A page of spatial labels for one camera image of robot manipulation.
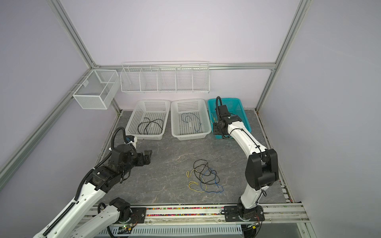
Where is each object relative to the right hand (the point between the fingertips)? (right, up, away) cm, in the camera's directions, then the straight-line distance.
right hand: (220, 130), depth 89 cm
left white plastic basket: (-49, +16, +30) cm, 60 cm away
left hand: (-42, -11, -14) cm, 45 cm away
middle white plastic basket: (-20, +8, +25) cm, 33 cm away
